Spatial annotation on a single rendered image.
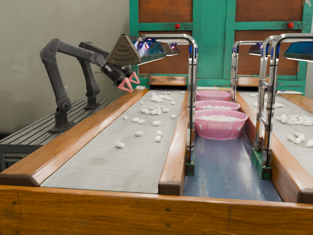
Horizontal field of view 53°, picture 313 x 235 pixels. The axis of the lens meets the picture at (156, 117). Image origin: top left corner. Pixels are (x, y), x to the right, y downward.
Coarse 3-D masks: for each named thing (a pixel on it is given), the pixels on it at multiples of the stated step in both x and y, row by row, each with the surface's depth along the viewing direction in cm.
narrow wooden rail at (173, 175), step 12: (180, 120) 138; (180, 132) 119; (180, 144) 104; (168, 156) 93; (180, 156) 93; (168, 168) 83; (180, 168) 83; (168, 180) 76; (180, 180) 76; (168, 192) 74; (180, 192) 74
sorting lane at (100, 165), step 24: (144, 96) 224; (120, 120) 149; (144, 120) 149; (168, 120) 149; (96, 144) 112; (144, 144) 112; (168, 144) 112; (72, 168) 90; (96, 168) 90; (120, 168) 90; (144, 168) 90; (144, 192) 75
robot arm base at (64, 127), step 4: (56, 116) 160; (60, 116) 160; (64, 116) 161; (56, 120) 160; (60, 120) 160; (64, 120) 161; (56, 124) 161; (60, 124) 160; (64, 124) 161; (68, 124) 166; (72, 124) 170; (52, 128) 158; (56, 128) 158; (60, 128) 158; (64, 128) 158; (56, 132) 154; (60, 132) 154
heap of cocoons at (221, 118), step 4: (204, 116) 156; (208, 116) 157; (212, 116) 158; (216, 116) 156; (220, 116) 157; (224, 116) 157; (216, 120) 150; (220, 120) 149; (224, 120) 147; (228, 120) 147; (232, 120) 148; (200, 124) 141; (200, 128) 142; (216, 128) 138; (212, 132) 140; (216, 136) 141
